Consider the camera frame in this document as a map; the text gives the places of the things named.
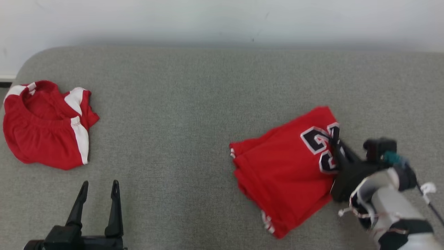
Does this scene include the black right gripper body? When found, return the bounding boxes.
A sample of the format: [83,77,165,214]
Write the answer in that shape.
[329,161,383,203]

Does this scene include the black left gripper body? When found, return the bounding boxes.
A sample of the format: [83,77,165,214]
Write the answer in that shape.
[24,225,127,250]

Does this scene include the red shorts with white stripes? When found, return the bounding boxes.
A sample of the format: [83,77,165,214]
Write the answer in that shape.
[3,80,100,171]

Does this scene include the thin black cable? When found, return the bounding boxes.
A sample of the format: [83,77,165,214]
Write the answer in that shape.
[416,183,444,227]

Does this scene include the red basketball jersey with number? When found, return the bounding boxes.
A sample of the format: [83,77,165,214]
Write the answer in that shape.
[229,106,348,240]

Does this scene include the white and dark baseboard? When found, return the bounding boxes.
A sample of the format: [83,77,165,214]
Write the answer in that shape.
[0,74,17,88]

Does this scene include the green cable connector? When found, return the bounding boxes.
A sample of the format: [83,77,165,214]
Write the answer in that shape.
[383,151,410,168]

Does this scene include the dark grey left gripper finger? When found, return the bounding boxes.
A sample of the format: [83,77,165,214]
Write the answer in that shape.
[66,180,89,230]
[104,180,124,239]

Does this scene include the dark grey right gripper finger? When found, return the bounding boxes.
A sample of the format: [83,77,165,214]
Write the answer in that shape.
[328,126,348,171]
[339,138,362,164]

